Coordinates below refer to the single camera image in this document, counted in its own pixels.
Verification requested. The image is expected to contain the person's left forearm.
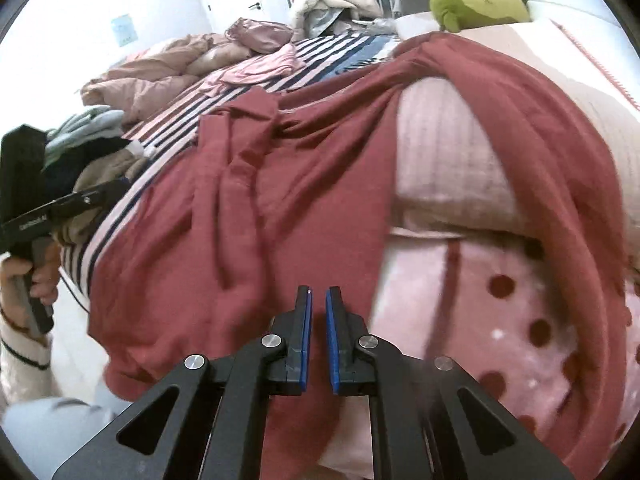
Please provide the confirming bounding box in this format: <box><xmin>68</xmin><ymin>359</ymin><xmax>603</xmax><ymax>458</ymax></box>
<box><xmin>0</xmin><ymin>305</ymin><xmax>56</xmax><ymax>406</ymax></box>

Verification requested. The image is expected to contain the pink ribbed pillow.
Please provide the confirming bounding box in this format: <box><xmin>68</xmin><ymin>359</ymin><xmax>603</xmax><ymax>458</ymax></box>
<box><xmin>393</xmin><ymin>80</ymin><xmax>531</xmax><ymax>233</ymax></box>
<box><xmin>397</xmin><ymin>12</ymin><xmax>640</xmax><ymax>221</ymax></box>

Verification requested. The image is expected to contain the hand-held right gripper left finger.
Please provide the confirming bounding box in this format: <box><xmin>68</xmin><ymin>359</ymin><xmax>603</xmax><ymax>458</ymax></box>
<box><xmin>52</xmin><ymin>285</ymin><xmax>314</xmax><ymax>480</ymax></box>

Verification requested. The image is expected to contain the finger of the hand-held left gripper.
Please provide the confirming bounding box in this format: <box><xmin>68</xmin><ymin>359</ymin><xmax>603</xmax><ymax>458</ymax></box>
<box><xmin>49</xmin><ymin>180</ymin><xmax>132</xmax><ymax>221</ymax></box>

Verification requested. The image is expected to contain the person's light trouser leg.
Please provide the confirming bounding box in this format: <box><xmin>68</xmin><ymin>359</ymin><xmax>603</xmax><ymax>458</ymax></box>
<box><xmin>0</xmin><ymin>375</ymin><xmax>136</xmax><ymax>480</ymax></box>

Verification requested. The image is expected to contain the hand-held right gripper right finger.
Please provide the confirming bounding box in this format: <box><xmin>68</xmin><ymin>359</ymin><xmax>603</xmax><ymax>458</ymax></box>
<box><xmin>325</xmin><ymin>287</ymin><xmax>575</xmax><ymax>480</ymax></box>

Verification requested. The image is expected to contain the pink puffy duvet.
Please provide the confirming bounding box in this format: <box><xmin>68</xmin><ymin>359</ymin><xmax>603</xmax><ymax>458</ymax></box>
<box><xmin>80</xmin><ymin>32</ymin><xmax>241</xmax><ymax>123</ymax></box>

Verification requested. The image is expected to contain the beige clothes heap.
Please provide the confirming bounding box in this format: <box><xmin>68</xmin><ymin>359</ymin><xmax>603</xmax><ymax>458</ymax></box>
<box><xmin>289</xmin><ymin>0</ymin><xmax>383</xmax><ymax>41</ymax></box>

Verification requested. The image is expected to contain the dark red garment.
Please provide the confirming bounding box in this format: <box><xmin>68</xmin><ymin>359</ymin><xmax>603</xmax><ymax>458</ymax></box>
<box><xmin>88</xmin><ymin>30</ymin><xmax>630</xmax><ymax>476</ymax></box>

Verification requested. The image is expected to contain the pink garment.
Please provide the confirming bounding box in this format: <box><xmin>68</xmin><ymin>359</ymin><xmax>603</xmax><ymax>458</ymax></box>
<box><xmin>199</xmin><ymin>42</ymin><xmax>307</xmax><ymax>97</ymax></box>

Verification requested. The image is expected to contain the person's left hand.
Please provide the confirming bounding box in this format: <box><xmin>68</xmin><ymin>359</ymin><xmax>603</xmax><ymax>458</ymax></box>
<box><xmin>0</xmin><ymin>238</ymin><xmax>62</xmax><ymax>333</ymax></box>

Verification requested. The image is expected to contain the pile of folded clothes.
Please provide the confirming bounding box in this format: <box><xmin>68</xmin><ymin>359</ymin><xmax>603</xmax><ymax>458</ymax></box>
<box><xmin>42</xmin><ymin>105</ymin><xmax>151</xmax><ymax>246</ymax></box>

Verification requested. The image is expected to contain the pink polka dot blanket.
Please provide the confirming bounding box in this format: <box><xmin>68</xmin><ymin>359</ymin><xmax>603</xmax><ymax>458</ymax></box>
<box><xmin>320</xmin><ymin>232</ymin><xmax>640</xmax><ymax>480</ymax></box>

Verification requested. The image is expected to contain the striped bed sheet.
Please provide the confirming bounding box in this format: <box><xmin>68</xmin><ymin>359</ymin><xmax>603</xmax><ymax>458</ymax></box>
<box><xmin>59</xmin><ymin>30</ymin><xmax>401</xmax><ymax>311</ymax></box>

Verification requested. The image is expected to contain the green plush toy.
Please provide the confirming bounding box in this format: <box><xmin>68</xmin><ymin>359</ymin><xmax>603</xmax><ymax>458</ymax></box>
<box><xmin>430</xmin><ymin>0</ymin><xmax>532</xmax><ymax>32</ymax></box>

